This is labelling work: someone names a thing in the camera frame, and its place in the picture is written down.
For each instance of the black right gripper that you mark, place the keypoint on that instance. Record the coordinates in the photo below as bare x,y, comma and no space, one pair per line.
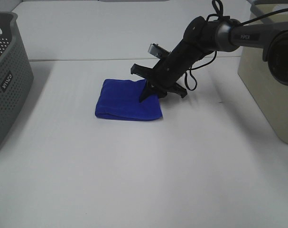
162,78

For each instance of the blue towel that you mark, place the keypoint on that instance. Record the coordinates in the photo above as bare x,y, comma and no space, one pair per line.
119,100

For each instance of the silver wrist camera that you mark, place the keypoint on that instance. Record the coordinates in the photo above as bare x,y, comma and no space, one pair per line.
157,51

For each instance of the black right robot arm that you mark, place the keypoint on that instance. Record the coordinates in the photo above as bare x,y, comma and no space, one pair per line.
201,38

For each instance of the grey perforated plastic basket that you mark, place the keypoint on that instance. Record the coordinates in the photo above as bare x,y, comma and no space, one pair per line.
16,76

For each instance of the beige plastic basket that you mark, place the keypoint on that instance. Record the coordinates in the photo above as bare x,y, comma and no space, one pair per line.
270,96

